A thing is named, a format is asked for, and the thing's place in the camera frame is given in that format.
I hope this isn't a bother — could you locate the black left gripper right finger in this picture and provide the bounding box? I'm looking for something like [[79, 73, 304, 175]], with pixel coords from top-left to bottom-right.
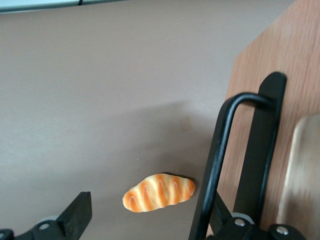
[[207, 191, 305, 240]]

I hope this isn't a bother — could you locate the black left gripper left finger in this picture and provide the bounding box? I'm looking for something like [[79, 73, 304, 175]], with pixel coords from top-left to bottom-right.
[[0, 191, 93, 240]]

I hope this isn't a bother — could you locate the black metal drawer handle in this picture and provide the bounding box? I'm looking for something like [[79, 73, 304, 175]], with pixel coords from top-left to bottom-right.
[[188, 71, 288, 240]]

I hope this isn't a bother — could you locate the light wooden drawer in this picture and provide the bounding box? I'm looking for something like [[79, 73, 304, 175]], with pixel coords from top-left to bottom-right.
[[216, 0, 320, 240]]

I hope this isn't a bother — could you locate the striped toy bread roll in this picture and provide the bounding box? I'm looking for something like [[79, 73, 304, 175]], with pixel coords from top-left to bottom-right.
[[121, 172, 196, 214]]

